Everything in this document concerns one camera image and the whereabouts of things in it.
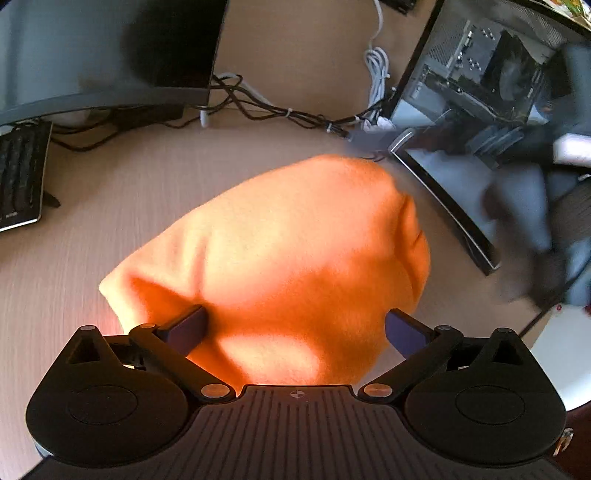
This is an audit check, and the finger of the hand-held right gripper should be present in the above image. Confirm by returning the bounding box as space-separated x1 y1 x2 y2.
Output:
345 127 467 155

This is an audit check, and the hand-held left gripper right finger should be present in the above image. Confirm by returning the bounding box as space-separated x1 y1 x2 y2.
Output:
358 308 526 402

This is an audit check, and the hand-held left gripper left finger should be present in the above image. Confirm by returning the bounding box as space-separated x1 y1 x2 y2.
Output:
65 305 236 403

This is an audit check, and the orange and green fleece garment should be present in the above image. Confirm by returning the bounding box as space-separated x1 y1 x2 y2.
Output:
98 154 431 387

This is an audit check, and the computer tower case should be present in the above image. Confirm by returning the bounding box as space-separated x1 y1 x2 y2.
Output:
387 0 591 278

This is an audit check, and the black computer keyboard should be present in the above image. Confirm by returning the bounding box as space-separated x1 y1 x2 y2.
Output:
0 120 54 233

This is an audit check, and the curved computer monitor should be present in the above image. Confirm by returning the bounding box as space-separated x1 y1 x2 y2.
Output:
0 0 230 126

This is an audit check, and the white coiled cable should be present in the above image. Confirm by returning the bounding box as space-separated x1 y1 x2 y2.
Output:
364 0 394 131

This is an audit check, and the black cable bundle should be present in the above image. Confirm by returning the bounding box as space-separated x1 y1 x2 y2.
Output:
46 73 395 153

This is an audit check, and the grey cable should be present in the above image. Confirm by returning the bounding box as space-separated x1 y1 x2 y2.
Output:
198 72 274 129

